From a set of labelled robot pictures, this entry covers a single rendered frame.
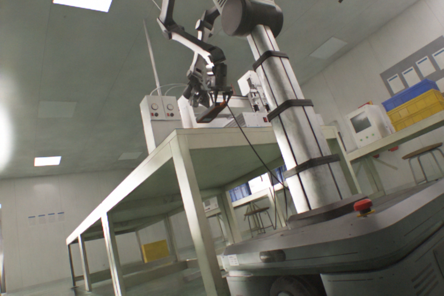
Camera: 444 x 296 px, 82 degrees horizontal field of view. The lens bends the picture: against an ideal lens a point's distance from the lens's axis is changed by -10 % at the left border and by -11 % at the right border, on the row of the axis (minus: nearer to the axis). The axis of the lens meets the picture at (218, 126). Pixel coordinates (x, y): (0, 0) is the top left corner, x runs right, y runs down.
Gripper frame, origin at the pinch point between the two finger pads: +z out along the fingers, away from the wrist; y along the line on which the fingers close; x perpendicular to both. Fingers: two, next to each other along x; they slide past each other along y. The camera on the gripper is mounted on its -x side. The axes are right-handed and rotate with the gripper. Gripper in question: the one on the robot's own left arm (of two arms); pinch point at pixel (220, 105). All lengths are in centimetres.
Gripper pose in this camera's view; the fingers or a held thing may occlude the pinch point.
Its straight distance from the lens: 140.3
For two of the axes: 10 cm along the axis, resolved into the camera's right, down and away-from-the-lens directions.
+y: -8.1, 0.2, -5.9
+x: 5.9, 0.8, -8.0
